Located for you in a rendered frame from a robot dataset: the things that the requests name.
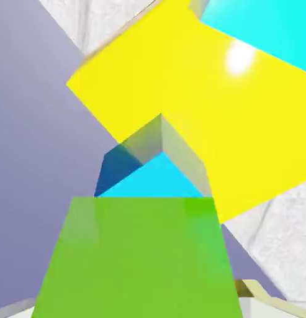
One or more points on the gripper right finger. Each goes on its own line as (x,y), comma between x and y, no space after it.
(262,306)

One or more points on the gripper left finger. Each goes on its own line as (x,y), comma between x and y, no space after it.
(17,311)

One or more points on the small green cube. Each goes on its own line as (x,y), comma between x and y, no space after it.
(140,258)

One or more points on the small cyan cube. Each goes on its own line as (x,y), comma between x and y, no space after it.
(155,177)

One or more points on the large yellow box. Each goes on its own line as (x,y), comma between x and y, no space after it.
(217,129)

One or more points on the large cyan box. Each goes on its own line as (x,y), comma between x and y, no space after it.
(267,22)

